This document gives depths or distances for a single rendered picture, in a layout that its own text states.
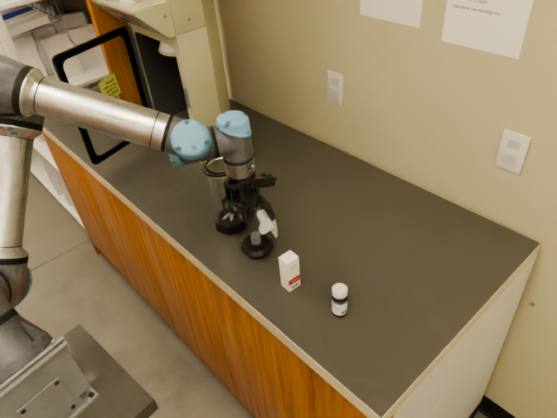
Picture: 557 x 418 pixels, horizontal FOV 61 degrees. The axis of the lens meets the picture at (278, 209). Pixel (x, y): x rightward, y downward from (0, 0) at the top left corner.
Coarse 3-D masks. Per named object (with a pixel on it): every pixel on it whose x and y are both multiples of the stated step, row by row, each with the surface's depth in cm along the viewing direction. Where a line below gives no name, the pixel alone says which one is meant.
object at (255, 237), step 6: (252, 234) 131; (258, 234) 130; (246, 240) 133; (252, 240) 131; (258, 240) 130; (264, 240) 133; (270, 240) 134; (240, 246) 133; (246, 246) 131; (252, 246) 131; (258, 246) 131; (264, 246) 131; (270, 246) 132; (246, 252) 131; (252, 252) 130; (258, 252) 130; (264, 252) 130; (258, 258) 132
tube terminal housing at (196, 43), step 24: (168, 0) 136; (192, 0) 141; (192, 24) 144; (216, 24) 165; (192, 48) 148; (216, 48) 163; (144, 72) 172; (192, 72) 152; (216, 72) 162; (192, 96) 156; (216, 96) 162
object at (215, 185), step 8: (208, 160) 132; (216, 160) 135; (208, 168) 133; (216, 168) 136; (224, 168) 137; (208, 184) 133; (216, 184) 130; (216, 192) 132; (224, 192) 131; (216, 200) 134; (216, 208) 136; (216, 216) 139; (224, 224) 139; (232, 224) 139
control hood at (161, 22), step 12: (96, 0) 145; (108, 0) 142; (144, 0) 139; (156, 0) 138; (120, 12) 141; (132, 12) 131; (144, 12) 132; (156, 12) 135; (168, 12) 137; (144, 24) 138; (156, 24) 136; (168, 24) 139; (168, 36) 140
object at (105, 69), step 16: (96, 48) 154; (112, 48) 159; (64, 64) 146; (80, 64) 151; (96, 64) 156; (112, 64) 161; (128, 64) 167; (80, 80) 153; (96, 80) 158; (112, 80) 163; (128, 80) 169; (112, 96) 165; (128, 96) 171; (96, 144) 165; (112, 144) 171
